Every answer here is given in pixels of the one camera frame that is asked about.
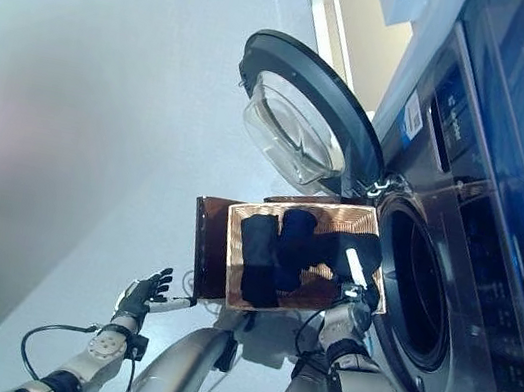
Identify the blue white energy label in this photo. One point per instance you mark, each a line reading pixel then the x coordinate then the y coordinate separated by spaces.
pixel 413 116

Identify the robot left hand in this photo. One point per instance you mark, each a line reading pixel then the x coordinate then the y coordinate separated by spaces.
pixel 137 298

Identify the robot left silver arm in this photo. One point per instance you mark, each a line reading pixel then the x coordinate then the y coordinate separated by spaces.
pixel 97 355

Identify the white counter cabinet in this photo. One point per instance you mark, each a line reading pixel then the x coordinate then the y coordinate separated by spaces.
pixel 356 35

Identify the rectangular woven wicker basket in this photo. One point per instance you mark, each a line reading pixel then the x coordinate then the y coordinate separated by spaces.
pixel 339 220

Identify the blue cloth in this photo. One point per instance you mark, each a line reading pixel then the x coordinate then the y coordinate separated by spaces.
pixel 297 233

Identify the dark grey front-load washing machine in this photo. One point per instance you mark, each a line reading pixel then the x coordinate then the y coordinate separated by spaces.
pixel 436 247

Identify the glossy brown wooden stool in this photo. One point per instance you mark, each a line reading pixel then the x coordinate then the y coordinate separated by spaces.
pixel 212 248

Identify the robot left silver leg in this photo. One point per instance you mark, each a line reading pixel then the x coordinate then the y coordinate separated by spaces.
pixel 182 360

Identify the round glass washer door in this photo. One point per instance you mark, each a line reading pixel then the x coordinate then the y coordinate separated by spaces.
pixel 305 122

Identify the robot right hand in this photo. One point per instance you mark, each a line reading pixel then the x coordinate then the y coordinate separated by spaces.
pixel 353 283

